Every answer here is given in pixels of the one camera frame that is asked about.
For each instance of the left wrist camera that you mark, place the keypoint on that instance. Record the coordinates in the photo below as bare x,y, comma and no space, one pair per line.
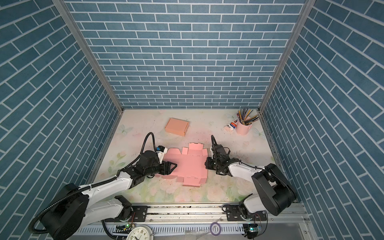
161,151

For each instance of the purple tape roll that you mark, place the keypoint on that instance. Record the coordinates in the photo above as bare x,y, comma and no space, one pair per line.
215,229

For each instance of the white analog clock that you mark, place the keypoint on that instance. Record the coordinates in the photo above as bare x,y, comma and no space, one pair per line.
141,233

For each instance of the pink paper box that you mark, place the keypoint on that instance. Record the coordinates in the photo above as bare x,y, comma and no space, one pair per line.
191,170

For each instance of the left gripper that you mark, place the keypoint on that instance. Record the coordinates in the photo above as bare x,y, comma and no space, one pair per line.
168,170

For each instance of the aluminium rail frame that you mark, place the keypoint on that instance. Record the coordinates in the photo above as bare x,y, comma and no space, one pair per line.
178,218

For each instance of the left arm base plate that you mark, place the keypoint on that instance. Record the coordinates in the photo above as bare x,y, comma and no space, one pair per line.
138,213

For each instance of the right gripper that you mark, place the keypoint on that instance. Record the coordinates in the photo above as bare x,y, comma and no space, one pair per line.
208,163

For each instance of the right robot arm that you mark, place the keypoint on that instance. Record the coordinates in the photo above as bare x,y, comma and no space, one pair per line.
274,192

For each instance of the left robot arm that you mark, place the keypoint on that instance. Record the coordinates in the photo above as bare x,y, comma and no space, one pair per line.
77,206

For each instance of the green lit circuit board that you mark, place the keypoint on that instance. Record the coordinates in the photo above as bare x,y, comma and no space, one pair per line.
251,231

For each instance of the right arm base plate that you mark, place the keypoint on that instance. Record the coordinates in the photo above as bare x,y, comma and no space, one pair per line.
234,213

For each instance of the coloured pencils bundle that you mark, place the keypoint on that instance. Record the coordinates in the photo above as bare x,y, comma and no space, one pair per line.
244,116

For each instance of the pink pencil cup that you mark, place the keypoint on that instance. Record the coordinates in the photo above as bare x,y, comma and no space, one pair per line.
242,129

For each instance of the orange paper box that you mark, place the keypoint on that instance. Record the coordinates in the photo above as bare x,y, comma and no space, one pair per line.
177,127

